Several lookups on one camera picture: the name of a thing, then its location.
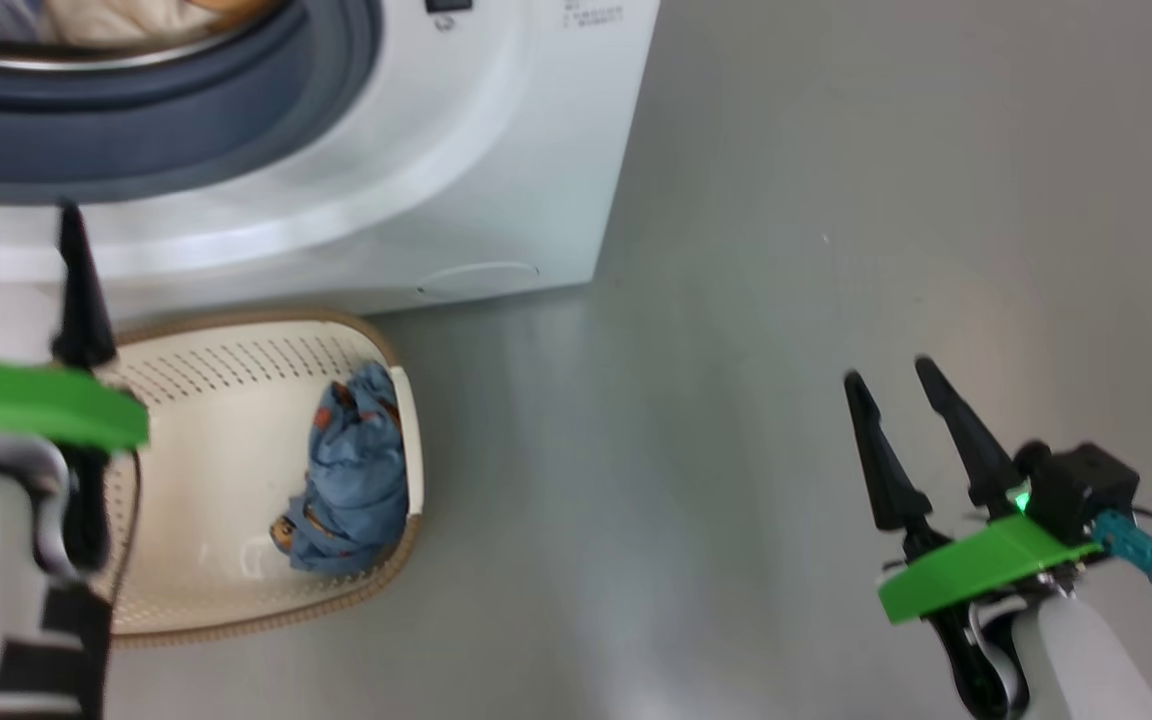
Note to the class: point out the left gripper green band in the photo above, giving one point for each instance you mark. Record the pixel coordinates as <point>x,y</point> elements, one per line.
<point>36,405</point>

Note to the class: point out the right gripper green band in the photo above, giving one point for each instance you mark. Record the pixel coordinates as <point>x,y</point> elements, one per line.
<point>986,565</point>

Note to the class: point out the blue garment with beige lining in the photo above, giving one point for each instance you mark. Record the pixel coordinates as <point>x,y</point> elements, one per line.
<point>116,20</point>

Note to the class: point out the blue patterned garment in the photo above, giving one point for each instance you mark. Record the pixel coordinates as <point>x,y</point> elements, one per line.
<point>356,480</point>

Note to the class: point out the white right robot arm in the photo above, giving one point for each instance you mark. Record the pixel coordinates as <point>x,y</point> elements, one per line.
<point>1086,660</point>

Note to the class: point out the grey rubber door gasket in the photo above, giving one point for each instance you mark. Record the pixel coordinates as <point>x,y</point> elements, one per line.
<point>136,130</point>

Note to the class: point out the cream perforated laundry basket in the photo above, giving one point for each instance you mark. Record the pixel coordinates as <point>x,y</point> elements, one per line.
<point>226,480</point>

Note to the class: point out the white washing machine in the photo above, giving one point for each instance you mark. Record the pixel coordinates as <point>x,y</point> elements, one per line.
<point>496,150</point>

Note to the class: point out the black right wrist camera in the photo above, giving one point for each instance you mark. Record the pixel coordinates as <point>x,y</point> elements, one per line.
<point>1081,490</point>

